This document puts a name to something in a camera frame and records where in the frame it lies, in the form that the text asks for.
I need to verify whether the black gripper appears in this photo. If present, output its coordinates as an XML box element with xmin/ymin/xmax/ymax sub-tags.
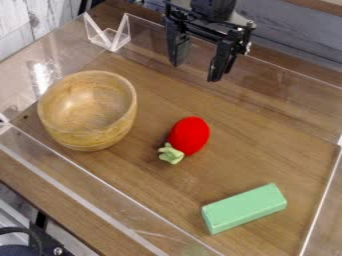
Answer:
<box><xmin>163</xmin><ymin>0</ymin><xmax>256</xmax><ymax>82</ymax></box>

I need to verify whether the red plush strawberry toy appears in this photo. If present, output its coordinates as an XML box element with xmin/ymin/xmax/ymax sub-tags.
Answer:
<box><xmin>157</xmin><ymin>116</ymin><xmax>211</xmax><ymax>165</ymax></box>

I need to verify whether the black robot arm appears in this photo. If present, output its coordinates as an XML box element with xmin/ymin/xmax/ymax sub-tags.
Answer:
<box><xmin>163</xmin><ymin>0</ymin><xmax>256</xmax><ymax>82</ymax></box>

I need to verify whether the wooden bowl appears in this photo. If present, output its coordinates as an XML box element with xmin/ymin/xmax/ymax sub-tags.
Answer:
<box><xmin>37</xmin><ymin>70</ymin><xmax>137</xmax><ymax>151</ymax></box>

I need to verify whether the green rectangular block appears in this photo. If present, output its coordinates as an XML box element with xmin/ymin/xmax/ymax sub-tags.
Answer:
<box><xmin>201</xmin><ymin>183</ymin><xmax>287</xmax><ymax>235</ymax></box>

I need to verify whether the clear acrylic corner bracket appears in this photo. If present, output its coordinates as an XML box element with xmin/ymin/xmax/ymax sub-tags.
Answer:
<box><xmin>82</xmin><ymin>13</ymin><xmax>130</xmax><ymax>52</ymax></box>

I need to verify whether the clear acrylic tray wall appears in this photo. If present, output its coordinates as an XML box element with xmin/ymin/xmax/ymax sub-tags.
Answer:
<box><xmin>0</xmin><ymin>15</ymin><xmax>342</xmax><ymax>256</ymax></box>

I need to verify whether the black metal bracket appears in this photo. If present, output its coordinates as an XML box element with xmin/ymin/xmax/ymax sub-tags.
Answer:
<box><xmin>29</xmin><ymin>224</ymin><xmax>74</xmax><ymax>256</ymax></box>

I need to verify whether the black cable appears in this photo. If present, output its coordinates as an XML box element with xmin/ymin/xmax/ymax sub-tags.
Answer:
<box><xmin>0</xmin><ymin>226</ymin><xmax>44</xmax><ymax>256</ymax></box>

